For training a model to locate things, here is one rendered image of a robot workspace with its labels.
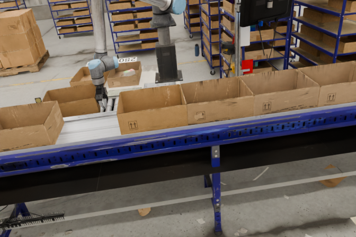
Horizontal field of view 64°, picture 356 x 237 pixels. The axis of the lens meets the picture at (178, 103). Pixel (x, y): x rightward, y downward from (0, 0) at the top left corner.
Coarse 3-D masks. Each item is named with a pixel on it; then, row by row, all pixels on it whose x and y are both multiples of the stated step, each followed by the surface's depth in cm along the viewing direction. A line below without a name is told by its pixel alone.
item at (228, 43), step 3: (222, 42) 243; (225, 42) 241; (228, 42) 241; (231, 42) 241; (222, 45) 240; (225, 45) 240; (228, 45) 240; (231, 45) 240; (234, 45) 241; (222, 48) 241; (225, 48) 241; (228, 48) 241; (231, 48) 242; (228, 51) 244; (231, 51) 244
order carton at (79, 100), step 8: (64, 88) 231; (72, 88) 232; (80, 88) 234; (88, 88) 235; (48, 96) 229; (56, 96) 233; (64, 96) 234; (72, 96) 235; (80, 96) 237; (88, 96) 238; (64, 104) 207; (72, 104) 208; (80, 104) 209; (88, 104) 211; (96, 104) 212; (64, 112) 209; (72, 112) 211; (80, 112) 212; (88, 112) 214; (96, 112) 215
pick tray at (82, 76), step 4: (84, 68) 293; (80, 72) 287; (84, 72) 296; (88, 72) 296; (104, 72) 275; (108, 72) 288; (76, 76) 277; (80, 76) 286; (84, 76) 294; (88, 76) 293; (104, 76) 274; (72, 80) 266; (76, 80) 276; (80, 80) 285; (84, 80) 284; (88, 80) 259; (72, 84) 260; (76, 84) 260; (80, 84) 260; (104, 84) 273
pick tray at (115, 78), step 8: (120, 64) 293; (128, 64) 294; (136, 64) 294; (112, 72) 284; (120, 72) 294; (136, 72) 290; (112, 80) 261; (120, 80) 261; (128, 80) 261; (136, 80) 262
